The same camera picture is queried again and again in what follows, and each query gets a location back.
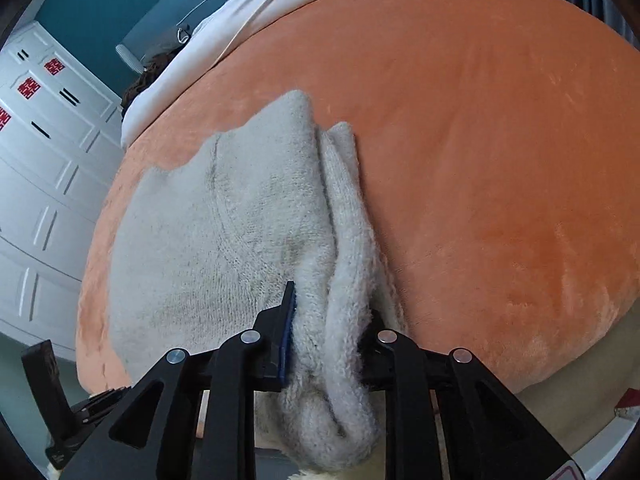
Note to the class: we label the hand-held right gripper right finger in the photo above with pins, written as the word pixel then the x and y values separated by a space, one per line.
pixel 400 360

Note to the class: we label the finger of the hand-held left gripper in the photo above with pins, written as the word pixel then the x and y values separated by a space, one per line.
pixel 45 380

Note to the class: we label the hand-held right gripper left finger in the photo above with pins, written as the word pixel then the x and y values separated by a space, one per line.
pixel 286 340

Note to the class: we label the beige knit sweater black hearts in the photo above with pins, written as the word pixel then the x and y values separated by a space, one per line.
pixel 225 235

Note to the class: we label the grey bed base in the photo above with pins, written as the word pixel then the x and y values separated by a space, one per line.
pixel 565 385

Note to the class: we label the white wardrobe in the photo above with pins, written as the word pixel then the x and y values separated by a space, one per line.
pixel 45 185

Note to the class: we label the orange plush blanket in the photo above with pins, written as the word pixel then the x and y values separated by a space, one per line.
pixel 475 160

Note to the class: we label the red and white box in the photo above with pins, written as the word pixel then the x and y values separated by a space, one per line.
pixel 627 405

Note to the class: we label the red paper-cut sticker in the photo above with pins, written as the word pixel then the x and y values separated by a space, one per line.
pixel 4 120
pixel 29 88
pixel 53 65

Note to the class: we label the dark brown clothing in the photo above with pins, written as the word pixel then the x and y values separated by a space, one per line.
pixel 145 80

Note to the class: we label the white quilt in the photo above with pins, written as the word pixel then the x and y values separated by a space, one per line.
pixel 200 50

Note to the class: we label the blue padded headboard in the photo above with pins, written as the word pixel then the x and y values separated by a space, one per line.
pixel 165 25

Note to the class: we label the grey curtain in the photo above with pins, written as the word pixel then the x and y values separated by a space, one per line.
pixel 610 0

